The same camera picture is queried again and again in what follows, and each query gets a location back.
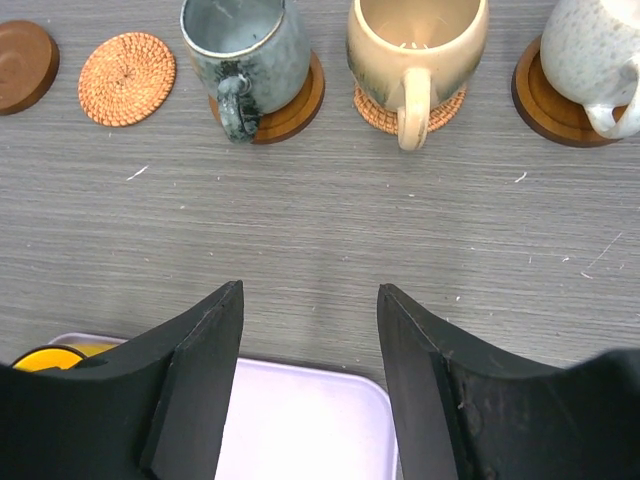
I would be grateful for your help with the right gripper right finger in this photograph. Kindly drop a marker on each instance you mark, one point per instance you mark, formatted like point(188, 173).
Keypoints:
point(466, 409)

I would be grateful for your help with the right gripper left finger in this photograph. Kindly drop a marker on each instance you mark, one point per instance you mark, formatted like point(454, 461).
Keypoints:
point(153, 407)

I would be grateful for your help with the yellow glass mug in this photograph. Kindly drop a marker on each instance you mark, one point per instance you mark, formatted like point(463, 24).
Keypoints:
point(58, 356)

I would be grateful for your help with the woven rattan coaster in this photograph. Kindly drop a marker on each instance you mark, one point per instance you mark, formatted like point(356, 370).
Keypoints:
point(126, 79)
point(386, 121)

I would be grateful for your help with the wooden coaster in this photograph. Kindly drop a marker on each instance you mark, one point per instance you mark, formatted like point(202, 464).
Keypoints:
point(546, 111)
point(29, 64)
point(295, 115)

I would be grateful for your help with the beige ceramic mug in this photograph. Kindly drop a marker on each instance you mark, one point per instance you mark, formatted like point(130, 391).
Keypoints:
point(410, 57)

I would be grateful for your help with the grey green ceramic mug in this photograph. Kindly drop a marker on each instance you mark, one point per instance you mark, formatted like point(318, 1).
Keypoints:
point(225, 29)

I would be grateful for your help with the white ceramic mug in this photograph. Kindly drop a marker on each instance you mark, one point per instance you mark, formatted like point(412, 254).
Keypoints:
point(590, 55)

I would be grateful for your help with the lavender plastic tray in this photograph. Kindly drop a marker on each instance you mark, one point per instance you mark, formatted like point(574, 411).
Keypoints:
point(282, 422)

